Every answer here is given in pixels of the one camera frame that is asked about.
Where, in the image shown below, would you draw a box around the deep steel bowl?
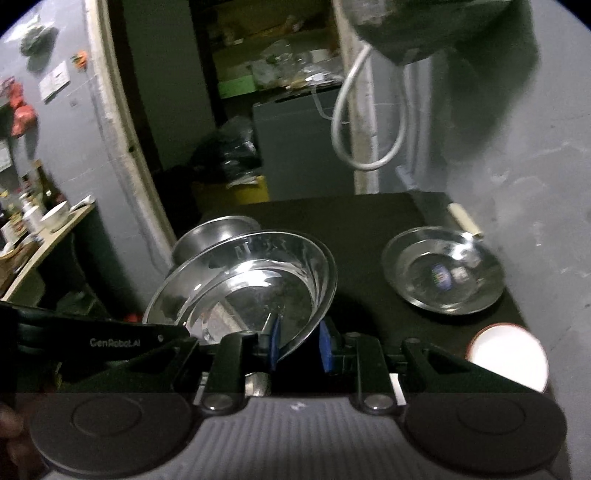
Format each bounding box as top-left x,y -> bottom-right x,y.
172,215 -> 260,267

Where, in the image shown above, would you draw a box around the steel plate with sticker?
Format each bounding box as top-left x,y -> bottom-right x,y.
381,226 -> 505,315

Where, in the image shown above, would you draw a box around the white ceramic bowl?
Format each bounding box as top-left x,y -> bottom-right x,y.
465,323 -> 549,393

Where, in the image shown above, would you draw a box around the wooden side shelf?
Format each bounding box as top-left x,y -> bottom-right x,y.
1,203 -> 95,302

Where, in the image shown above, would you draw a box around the white bowl on shelf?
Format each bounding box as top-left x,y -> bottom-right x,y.
41,201 -> 70,232

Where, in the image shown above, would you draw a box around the dark glass bottle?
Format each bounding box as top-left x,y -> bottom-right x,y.
36,163 -> 66,211

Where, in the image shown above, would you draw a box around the yellow bin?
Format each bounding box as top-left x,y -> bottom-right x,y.
225,175 -> 270,205

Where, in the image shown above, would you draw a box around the black garbage bag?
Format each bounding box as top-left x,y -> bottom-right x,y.
192,115 -> 263,185

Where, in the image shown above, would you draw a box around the dark grey cabinet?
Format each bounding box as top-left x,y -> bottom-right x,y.
252,87 -> 355,201

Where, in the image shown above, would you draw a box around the green box on shelf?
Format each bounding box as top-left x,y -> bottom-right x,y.
218,74 -> 256,99

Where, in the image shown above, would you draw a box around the plastic bag hanging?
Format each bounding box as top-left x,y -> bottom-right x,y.
337,0 -> 514,66

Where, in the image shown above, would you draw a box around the red bag on wall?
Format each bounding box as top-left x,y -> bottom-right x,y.
1,77 -> 37,138

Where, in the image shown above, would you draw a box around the white hose loop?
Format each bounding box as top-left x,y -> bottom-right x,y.
329,43 -> 410,172

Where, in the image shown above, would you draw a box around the white wall switch plate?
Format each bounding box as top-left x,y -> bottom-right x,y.
38,61 -> 70,102

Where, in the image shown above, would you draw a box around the orange wall hook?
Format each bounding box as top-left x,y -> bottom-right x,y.
71,50 -> 88,71

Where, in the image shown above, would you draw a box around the small bag on wall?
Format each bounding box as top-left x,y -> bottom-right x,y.
19,23 -> 58,57

